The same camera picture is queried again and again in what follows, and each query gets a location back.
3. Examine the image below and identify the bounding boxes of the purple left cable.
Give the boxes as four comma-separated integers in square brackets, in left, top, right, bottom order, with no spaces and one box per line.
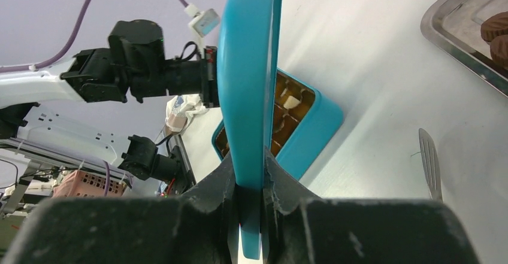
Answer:
[0,0,189,74]

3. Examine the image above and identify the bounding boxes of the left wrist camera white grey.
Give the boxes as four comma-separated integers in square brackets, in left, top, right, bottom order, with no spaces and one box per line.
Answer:
[184,4,220,38]

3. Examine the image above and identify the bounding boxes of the teal box lid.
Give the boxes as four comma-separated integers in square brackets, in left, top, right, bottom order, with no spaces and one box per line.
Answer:
[217,0,282,260]

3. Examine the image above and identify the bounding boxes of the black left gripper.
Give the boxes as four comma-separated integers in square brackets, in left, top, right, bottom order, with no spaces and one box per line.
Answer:
[200,45,219,108]

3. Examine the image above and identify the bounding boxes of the steel tray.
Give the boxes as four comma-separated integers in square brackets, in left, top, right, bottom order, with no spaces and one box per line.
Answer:
[420,0,507,95]

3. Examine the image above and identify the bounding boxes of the teal chocolate box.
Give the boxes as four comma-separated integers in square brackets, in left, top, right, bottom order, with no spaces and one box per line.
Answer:
[212,70,343,189]

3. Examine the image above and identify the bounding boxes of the steel serving tongs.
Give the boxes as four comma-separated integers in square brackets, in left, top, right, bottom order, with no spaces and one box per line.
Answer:
[418,128,443,202]

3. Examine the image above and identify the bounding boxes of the white cloth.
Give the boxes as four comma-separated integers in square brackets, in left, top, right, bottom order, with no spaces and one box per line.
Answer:
[165,94,209,134]

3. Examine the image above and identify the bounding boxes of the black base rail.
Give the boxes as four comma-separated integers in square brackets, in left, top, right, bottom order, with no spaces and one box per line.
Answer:
[166,135,196,195]

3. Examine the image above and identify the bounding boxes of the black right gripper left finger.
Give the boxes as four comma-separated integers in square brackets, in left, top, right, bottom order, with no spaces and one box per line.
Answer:
[4,157,238,263]

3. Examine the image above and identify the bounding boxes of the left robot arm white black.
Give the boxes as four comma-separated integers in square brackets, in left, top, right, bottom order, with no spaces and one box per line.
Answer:
[1,20,219,181]

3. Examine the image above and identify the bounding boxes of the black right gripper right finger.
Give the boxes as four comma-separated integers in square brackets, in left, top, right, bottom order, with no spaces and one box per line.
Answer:
[262,150,479,263]

